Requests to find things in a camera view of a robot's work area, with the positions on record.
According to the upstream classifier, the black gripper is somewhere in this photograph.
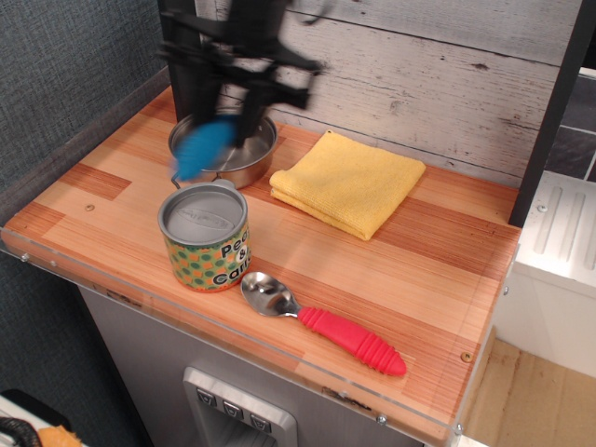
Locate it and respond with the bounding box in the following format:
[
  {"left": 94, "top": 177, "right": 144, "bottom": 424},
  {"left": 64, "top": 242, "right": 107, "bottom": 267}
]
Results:
[{"left": 160, "top": 1, "right": 321, "bottom": 148}]

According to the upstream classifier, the blue handled metal fork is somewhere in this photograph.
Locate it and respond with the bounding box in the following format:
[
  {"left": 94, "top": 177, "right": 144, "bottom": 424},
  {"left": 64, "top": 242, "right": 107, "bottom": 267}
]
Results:
[{"left": 173, "top": 115, "right": 237, "bottom": 181}]

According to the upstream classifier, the stainless steel pot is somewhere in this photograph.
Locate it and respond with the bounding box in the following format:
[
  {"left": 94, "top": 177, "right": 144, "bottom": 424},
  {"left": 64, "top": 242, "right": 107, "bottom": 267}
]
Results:
[{"left": 190, "top": 115, "right": 278, "bottom": 189}]

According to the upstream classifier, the peas and carrots toy can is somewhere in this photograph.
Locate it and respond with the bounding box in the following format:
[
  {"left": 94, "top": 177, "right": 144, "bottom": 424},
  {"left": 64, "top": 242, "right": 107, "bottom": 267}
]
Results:
[{"left": 157, "top": 179, "right": 251, "bottom": 292}]

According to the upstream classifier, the folded yellow cloth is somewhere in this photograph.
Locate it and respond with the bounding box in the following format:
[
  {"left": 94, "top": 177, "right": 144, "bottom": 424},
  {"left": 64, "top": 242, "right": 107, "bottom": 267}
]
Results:
[{"left": 269, "top": 130, "right": 426, "bottom": 241}]

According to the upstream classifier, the grey toy fridge cabinet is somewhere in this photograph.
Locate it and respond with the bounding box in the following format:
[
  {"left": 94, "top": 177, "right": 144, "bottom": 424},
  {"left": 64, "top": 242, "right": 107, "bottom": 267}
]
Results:
[{"left": 80, "top": 288, "right": 419, "bottom": 446}]

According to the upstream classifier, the white toy sink unit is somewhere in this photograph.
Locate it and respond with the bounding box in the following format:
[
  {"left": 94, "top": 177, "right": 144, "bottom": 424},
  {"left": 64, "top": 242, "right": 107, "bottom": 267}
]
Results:
[{"left": 493, "top": 67, "right": 596, "bottom": 379}]

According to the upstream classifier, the orange object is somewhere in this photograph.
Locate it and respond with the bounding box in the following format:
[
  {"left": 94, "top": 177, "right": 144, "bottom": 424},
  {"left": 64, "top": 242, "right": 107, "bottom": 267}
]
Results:
[{"left": 37, "top": 426, "right": 84, "bottom": 447}]

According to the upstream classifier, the red handled metal spoon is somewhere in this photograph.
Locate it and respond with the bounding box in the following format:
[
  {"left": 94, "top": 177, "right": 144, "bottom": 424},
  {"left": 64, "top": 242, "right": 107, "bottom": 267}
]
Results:
[{"left": 241, "top": 272, "right": 407, "bottom": 376}]

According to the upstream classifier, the black vertical post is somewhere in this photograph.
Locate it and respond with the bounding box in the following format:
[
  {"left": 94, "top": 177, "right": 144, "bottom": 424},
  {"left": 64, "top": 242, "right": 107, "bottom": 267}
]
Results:
[{"left": 508, "top": 0, "right": 595, "bottom": 228}]

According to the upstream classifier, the black cable bundle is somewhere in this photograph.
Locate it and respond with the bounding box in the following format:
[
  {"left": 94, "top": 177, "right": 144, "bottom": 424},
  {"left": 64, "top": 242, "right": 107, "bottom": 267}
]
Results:
[{"left": 0, "top": 416, "right": 46, "bottom": 447}]

